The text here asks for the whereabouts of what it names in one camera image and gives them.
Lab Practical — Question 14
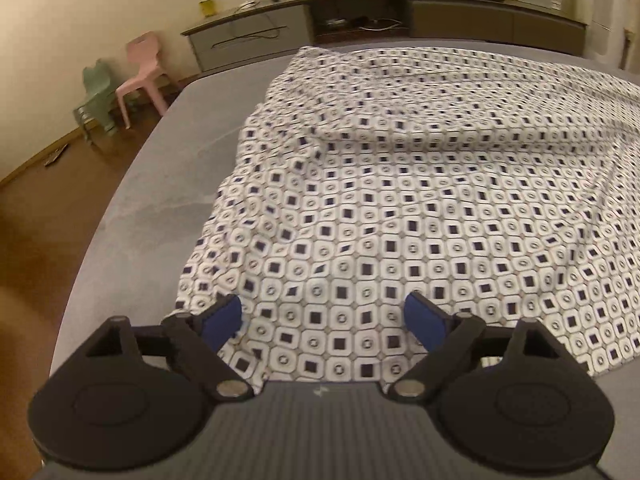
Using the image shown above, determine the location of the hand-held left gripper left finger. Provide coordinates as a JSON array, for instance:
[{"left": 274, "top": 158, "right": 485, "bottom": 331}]
[{"left": 86, "top": 294, "right": 251, "bottom": 403}]

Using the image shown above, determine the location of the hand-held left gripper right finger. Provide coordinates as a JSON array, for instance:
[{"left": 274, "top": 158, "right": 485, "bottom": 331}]
[{"left": 387, "top": 290, "right": 561, "bottom": 403}]

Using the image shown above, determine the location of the black white patterned garment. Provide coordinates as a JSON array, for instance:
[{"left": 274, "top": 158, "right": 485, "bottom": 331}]
[{"left": 174, "top": 46, "right": 640, "bottom": 395}]

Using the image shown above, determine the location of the green plastic chair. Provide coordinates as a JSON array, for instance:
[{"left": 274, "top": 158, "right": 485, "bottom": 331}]
[{"left": 74, "top": 57, "right": 121, "bottom": 147}]

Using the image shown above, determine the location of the pink plastic chair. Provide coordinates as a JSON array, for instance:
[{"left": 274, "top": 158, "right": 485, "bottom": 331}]
[{"left": 116, "top": 31, "right": 171, "bottom": 130}]

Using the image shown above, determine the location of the long grey brown cabinet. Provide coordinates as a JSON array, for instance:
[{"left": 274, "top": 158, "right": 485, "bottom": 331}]
[{"left": 181, "top": 0, "right": 588, "bottom": 73}]

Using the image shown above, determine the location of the black cable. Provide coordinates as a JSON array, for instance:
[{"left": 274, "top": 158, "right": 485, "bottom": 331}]
[{"left": 210, "top": 10, "right": 281, "bottom": 51}]

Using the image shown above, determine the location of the white coiled cable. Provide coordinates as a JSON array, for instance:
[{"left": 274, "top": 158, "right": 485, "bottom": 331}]
[{"left": 357, "top": 17, "right": 402, "bottom": 31}]

